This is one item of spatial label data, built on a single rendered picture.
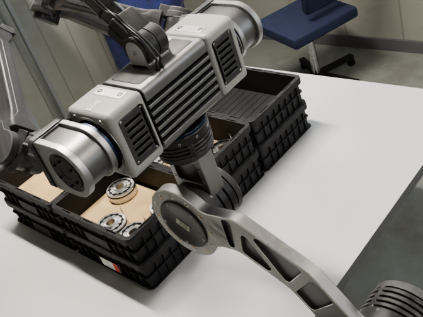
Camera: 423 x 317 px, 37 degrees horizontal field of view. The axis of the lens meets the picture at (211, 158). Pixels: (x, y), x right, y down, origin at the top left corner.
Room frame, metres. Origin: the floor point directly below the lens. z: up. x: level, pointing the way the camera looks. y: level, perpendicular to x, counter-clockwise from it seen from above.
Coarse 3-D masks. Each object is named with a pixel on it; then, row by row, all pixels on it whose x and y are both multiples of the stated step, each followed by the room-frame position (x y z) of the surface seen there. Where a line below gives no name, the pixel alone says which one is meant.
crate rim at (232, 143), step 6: (210, 114) 1.94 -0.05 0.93; (222, 120) 1.88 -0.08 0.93; (228, 120) 1.86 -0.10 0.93; (234, 120) 1.85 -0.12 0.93; (246, 126) 1.79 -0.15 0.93; (240, 132) 1.77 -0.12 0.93; (246, 132) 1.77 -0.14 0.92; (234, 138) 1.74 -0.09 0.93; (240, 138) 1.75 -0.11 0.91; (228, 144) 1.72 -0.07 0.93; (234, 144) 1.73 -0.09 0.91; (222, 150) 1.70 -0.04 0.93; (228, 150) 1.72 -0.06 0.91; (216, 156) 1.68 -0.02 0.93; (222, 156) 1.70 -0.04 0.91; (156, 162) 1.77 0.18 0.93; (216, 162) 1.68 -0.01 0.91; (168, 168) 1.71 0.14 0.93
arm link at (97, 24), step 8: (40, 16) 1.70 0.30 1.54; (48, 16) 1.71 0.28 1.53; (56, 16) 1.72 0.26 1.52; (64, 16) 1.73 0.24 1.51; (72, 16) 1.74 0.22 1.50; (80, 16) 1.75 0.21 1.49; (88, 16) 1.76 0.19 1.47; (56, 24) 1.71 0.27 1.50; (80, 24) 1.78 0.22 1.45; (88, 24) 1.76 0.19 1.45; (96, 24) 1.77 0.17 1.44; (104, 24) 1.78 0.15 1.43; (104, 32) 1.79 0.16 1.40
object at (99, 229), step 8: (152, 168) 1.75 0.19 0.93; (160, 168) 1.73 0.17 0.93; (56, 200) 1.77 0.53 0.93; (56, 208) 1.72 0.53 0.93; (64, 216) 1.69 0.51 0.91; (72, 216) 1.65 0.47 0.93; (80, 216) 1.63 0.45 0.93; (152, 216) 1.50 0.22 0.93; (80, 224) 1.62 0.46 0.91; (88, 224) 1.58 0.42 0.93; (96, 224) 1.56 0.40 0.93; (144, 224) 1.48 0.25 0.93; (152, 224) 1.49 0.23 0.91; (104, 232) 1.52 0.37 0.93; (112, 232) 1.50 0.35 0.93; (136, 232) 1.46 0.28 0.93; (144, 232) 1.47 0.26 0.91; (120, 240) 1.46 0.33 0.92; (128, 240) 1.44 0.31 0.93; (136, 240) 1.45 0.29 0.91
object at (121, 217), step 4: (116, 212) 1.68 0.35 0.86; (104, 216) 1.68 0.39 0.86; (108, 216) 1.68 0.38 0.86; (112, 216) 1.67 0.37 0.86; (116, 216) 1.66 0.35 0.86; (120, 216) 1.65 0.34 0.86; (124, 216) 1.64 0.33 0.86; (100, 220) 1.67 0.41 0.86; (104, 220) 1.66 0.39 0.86; (120, 220) 1.63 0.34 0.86; (124, 220) 1.62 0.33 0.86; (100, 224) 1.65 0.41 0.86; (116, 224) 1.62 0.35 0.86; (120, 224) 1.62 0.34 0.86; (124, 224) 1.61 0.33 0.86; (108, 228) 1.61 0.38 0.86; (112, 228) 1.61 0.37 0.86; (116, 228) 1.60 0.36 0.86; (120, 228) 1.59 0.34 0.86
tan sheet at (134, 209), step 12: (144, 192) 1.77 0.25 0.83; (96, 204) 1.81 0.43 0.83; (108, 204) 1.78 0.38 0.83; (120, 204) 1.76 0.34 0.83; (132, 204) 1.73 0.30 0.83; (144, 204) 1.71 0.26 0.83; (84, 216) 1.76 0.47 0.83; (96, 216) 1.74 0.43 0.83; (132, 216) 1.67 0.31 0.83; (144, 216) 1.65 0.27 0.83
